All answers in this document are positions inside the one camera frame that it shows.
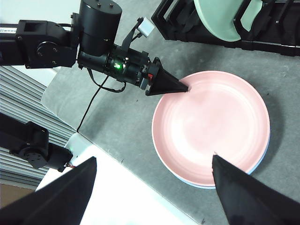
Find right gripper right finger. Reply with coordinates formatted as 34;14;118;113
212;154;300;225

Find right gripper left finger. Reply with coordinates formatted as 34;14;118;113
0;156;97;225

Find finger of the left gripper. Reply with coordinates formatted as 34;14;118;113
145;58;189;97

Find blue plate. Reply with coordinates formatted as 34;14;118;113
172;133;272;190

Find pink plate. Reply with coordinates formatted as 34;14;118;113
151;70;271;188

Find green plate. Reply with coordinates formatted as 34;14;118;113
193;0;262;43

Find black plate rack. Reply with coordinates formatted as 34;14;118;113
151;0;300;57

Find brown cardboard box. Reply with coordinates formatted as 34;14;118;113
0;184;36;209

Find grey corrugated panel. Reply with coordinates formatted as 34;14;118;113
0;67;79;187

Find pale grey camera box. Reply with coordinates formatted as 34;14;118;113
137;17;155;38

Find black cable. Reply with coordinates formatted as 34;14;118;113
76;75;110;132

